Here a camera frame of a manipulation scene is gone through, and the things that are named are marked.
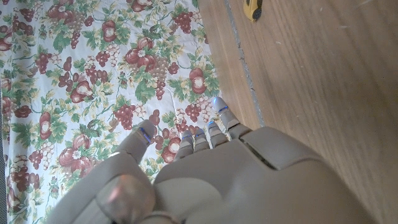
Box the fruit print backdrop cloth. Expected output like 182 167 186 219
0 0 222 224

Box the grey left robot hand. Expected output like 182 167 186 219
45 96 379 224

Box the yellow toy car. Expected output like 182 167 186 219
243 0 264 22

